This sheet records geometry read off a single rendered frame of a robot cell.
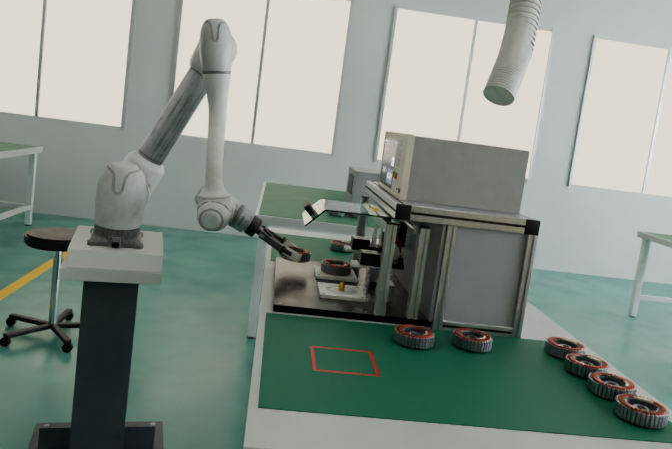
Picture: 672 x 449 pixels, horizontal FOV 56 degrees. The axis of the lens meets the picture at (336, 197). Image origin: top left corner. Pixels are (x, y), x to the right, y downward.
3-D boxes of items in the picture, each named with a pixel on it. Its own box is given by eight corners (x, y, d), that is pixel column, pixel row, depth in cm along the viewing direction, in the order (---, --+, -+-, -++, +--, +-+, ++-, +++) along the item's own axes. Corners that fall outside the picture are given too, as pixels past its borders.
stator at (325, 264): (319, 273, 227) (321, 263, 226) (320, 266, 238) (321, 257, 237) (350, 277, 227) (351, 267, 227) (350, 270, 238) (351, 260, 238)
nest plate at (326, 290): (319, 297, 200) (320, 293, 200) (317, 285, 215) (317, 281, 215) (366, 302, 202) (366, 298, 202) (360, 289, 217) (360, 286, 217)
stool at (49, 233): (-21, 345, 315) (-14, 235, 308) (20, 314, 364) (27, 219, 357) (91, 355, 320) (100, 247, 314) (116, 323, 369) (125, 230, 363)
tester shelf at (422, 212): (394, 218, 185) (396, 203, 184) (364, 191, 252) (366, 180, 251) (538, 235, 189) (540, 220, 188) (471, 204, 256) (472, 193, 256)
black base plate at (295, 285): (272, 311, 187) (273, 304, 187) (275, 262, 250) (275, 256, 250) (426, 327, 192) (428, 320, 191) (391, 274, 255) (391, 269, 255)
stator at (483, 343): (443, 343, 178) (445, 330, 178) (463, 336, 187) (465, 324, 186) (479, 356, 171) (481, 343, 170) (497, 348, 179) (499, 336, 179)
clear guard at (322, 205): (304, 226, 189) (306, 206, 189) (301, 214, 213) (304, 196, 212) (410, 238, 193) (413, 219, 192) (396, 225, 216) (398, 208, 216)
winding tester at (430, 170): (399, 199, 195) (408, 134, 193) (378, 184, 238) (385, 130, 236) (519, 214, 199) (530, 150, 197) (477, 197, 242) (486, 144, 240)
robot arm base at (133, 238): (85, 248, 207) (87, 232, 206) (90, 231, 228) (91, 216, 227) (143, 252, 213) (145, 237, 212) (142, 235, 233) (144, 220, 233)
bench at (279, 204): (240, 340, 369) (254, 214, 361) (254, 266, 552) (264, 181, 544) (422, 357, 380) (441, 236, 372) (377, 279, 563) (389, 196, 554)
